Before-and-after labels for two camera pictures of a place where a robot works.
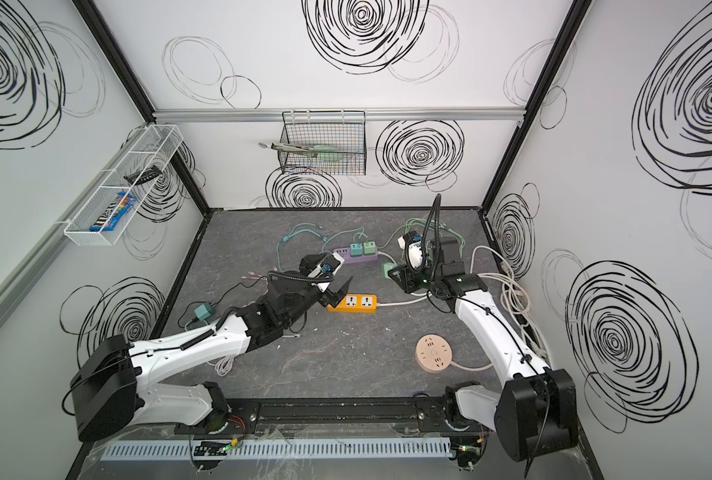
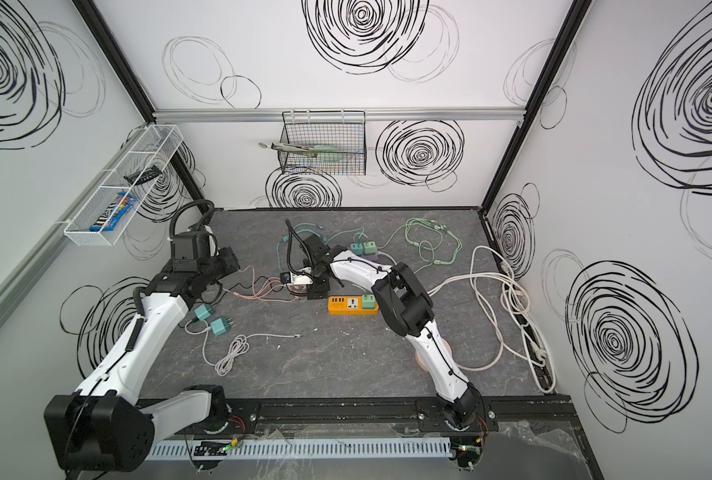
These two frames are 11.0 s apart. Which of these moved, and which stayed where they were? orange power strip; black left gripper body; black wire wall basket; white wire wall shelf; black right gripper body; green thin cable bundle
Moved: black right gripper body; black left gripper body
Stayed: white wire wall shelf; green thin cable bundle; black wire wall basket; orange power strip
